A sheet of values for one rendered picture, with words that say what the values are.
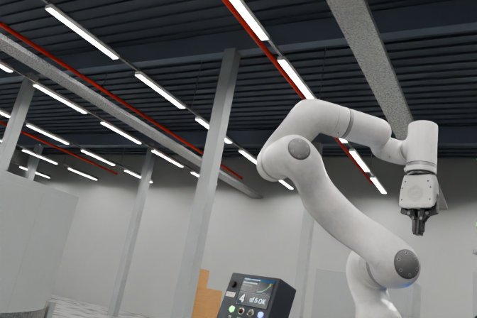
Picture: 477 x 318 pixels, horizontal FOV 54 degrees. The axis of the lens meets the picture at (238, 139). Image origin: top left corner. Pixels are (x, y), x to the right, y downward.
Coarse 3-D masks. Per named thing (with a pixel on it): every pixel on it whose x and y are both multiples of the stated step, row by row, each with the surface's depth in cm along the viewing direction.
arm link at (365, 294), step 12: (348, 264) 130; (360, 264) 125; (348, 276) 129; (360, 276) 126; (360, 288) 125; (372, 288) 125; (384, 288) 127; (360, 300) 121; (372, 300) 121; (384, 300) 123; (360, 312) 119; (372, 312) 117; (384, 312) 116; (396, 312) 117
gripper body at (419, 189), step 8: (408, 176) 136; (416, 176) 134; (424, 176) 132; (432, 176) 131; (408, 184) 135; (416, 184) 133; (424, 184) 131; (432, 184) 130; (400, 192) 136; (408, 192) 134; (416, 192) 132; (424, 192) 130; (432, 192) 129; (400, 200) 135; (408, 200) 133; (416, 200) 131; (424, 200) 130; (432, 200) 128; (408, 208) 133; (416, 208) 131
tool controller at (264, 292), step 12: (240, 276) 187; (252, 276) 183; (228, 288) 187; (240, 288) 183; (252, 288) 179; (264, 288) 175; (276, 288) 171; (288, 288) 175; (228, 300) 183; (252, 300) 175; (264, 300) 171; (276, 300) 170; (288, 300) 175; (228, 312) 180; (264, 312) 168; (276, 312) 169; (288, 312) 174
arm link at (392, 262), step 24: (288, 144) 115; (264, 168) 125; (288, 168) 115; (312, 168) 116; (312, 192) 119; (336, 192) 122; (312, 216) 124; (336, 216) 120; (360, 216) 121; (360, 240) 118; (384, 240) 118; (384, 264) 115; (408, 264) 115
